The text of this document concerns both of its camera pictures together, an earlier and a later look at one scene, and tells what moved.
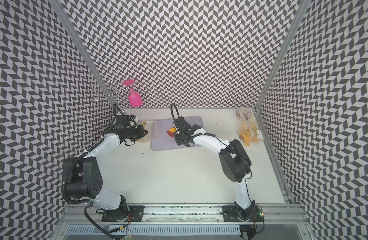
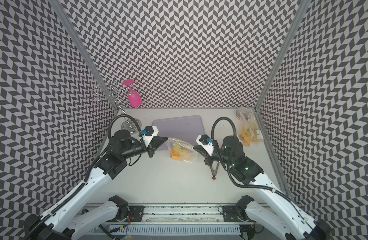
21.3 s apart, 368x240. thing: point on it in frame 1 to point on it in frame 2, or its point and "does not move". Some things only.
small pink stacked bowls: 243,113 does not move
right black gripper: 179,141 to 208,159
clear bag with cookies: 151,128 to 179,150
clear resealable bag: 254,136 does not move
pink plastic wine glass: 134,98 does not move
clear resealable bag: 247,128 does not move
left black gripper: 141,131 to 153,146
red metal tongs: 172,134 to 214,171
